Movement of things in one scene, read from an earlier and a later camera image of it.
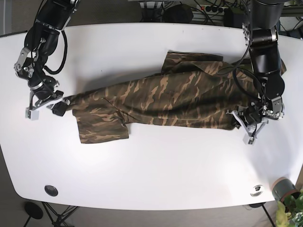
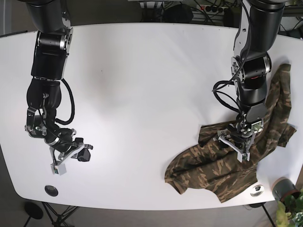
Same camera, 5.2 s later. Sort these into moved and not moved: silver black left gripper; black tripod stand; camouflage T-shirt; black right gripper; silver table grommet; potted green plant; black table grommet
Moved: camouflage T-shirt; silver black left gripper; black right gripper
Not moved: silver table grommet; potted green plant; black tripod stand; black table grommet
